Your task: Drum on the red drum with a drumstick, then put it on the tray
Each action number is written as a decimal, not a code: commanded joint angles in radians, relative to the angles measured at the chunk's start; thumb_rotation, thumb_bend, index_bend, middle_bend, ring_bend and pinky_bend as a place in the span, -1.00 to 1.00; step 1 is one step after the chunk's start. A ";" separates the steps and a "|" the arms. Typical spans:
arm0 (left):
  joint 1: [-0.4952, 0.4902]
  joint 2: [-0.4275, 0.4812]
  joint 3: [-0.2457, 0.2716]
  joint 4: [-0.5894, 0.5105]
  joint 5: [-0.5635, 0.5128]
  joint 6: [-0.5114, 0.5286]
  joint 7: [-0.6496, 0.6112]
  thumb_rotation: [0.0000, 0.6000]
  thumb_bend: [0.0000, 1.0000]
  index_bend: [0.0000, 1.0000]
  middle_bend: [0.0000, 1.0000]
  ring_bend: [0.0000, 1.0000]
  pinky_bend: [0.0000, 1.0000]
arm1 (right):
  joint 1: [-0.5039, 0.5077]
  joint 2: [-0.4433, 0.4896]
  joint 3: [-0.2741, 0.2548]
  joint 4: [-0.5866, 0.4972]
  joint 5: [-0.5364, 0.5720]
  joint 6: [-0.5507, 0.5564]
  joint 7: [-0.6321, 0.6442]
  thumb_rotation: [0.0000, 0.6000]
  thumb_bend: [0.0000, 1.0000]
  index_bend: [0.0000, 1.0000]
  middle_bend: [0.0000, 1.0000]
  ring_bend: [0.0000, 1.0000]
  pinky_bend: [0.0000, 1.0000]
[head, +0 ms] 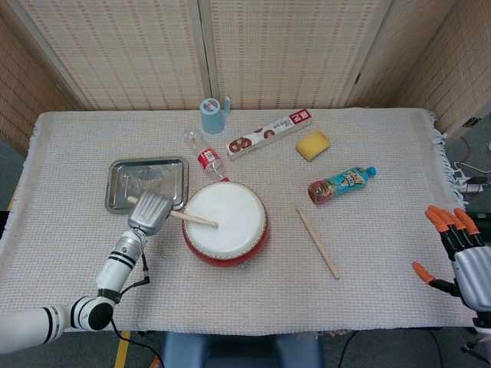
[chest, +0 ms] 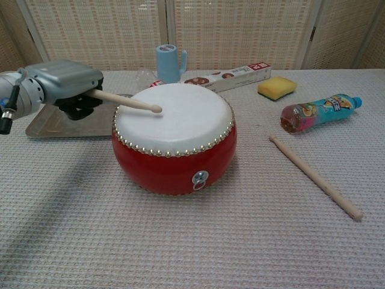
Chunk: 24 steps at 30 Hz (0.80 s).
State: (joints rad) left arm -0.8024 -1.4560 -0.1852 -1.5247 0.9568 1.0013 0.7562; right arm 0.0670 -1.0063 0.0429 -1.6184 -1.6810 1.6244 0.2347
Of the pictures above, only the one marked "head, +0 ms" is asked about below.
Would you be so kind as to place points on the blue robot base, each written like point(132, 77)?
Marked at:
point(238, 352)

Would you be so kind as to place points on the wooden drumstick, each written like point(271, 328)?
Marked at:
point(317, 242)
point(195, 219)

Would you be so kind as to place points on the long white red-ended wrap box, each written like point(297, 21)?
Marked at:
point(268, 134)

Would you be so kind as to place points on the white power adapter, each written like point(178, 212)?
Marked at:
point(472, 188)

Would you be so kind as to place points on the right silver orange-tipped robot hand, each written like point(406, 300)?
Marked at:
point(473, 274)

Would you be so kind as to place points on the colourful blue-capped drink bottle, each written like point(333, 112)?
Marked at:
point(341, 184)

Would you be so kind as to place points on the left silver black-fingered robot hand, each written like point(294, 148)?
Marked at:
point(149, 212)

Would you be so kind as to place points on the black tripod stand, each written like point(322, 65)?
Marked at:
point(477, 347)

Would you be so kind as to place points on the white woven tablecloth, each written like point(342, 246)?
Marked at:
point(383, 249)

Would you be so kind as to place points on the clear red-labelled plastic bottle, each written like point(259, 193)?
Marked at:
point(207, 156)

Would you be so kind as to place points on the bamboo folding screen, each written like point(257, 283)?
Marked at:
point(134, 50)

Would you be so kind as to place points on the red drum with white skin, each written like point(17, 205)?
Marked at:
point(230, 234)

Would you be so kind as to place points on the rectangular steel tray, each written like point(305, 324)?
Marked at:
point(126, 180)

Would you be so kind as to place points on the yellow sponge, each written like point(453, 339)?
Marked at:
point(312, 145)

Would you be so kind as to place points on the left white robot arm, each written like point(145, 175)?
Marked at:
point(115, 268)

